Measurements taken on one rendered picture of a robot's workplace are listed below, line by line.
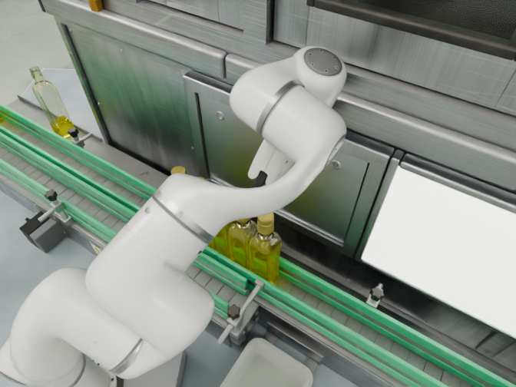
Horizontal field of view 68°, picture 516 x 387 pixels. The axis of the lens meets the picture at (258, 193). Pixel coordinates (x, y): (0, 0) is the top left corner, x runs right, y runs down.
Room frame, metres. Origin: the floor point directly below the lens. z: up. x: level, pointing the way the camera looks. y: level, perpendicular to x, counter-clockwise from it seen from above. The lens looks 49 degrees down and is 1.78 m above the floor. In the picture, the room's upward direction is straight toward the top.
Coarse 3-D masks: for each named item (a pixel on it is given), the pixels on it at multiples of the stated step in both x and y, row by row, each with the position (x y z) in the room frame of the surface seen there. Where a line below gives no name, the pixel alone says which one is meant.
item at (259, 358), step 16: (256, 352) 0.32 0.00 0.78; (272, 352) 0.31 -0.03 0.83; (240, 368) 0.27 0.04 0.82; (256, 368) 0.29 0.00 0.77; (272, 368) 0.29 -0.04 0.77; (288, 368) 0.28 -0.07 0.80; (304, 368) 0.27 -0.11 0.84; (224, 384) 0.23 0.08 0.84; (240, 384) 0.25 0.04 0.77; (256, 384) 0.25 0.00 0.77; (272, 384) 0.25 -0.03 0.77; (288, 384) 0.25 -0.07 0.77; (304, 384) 0.24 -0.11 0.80
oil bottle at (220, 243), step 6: (222, 228) 0.50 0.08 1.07; (228, 228) 0.50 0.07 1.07; (222, 234) 0.50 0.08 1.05; (216, 240) 0.51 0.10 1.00; (222, 240) 0.50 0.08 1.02; (228, 240) 0.50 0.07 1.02; (216, 246) 0.51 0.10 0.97; (222, 246) 0.50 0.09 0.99; (228, 246) 0.50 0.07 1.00; (222, 252) 0.50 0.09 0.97; (228, 252) 0.50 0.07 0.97
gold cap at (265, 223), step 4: (260, 216) 0.47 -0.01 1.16; (264, 216) 0.47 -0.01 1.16; (268, 216) 0.47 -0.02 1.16; (272, 216) 0.47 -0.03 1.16; (260, 220) 0.46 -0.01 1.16; (264, 220) 0.45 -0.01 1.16; (268, 220) 0.45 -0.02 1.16; (272, 220) 0.46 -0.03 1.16; (260, 224) 0.46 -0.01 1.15; (264, 224) 0.45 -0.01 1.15; (268, 224) 0.45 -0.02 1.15; (272, 224) 0.46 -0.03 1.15; (260, 228) 0.45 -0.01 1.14; (264, 228) 0.45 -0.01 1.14; (268, 228) 0.45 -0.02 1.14; (272, 228) 0.46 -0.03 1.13; (260, 232) 0.45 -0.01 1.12; (264, 232) 0.45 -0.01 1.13; (268, 232) 0.45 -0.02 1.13
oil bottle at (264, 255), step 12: (252, 240) 0.46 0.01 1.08; (264, 240) 0.45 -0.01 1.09; (276, 240) 0.46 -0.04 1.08; (252, 252) 0.45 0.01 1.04; (264, 252) 0.44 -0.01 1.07; (276, 252) 0.46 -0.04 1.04; (252, 264) 0.45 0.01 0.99; (264, 264) 0.44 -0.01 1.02; (276, 264) 0.46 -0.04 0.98; (264, 276) 0.43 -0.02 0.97; (276, 276) 0.46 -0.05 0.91
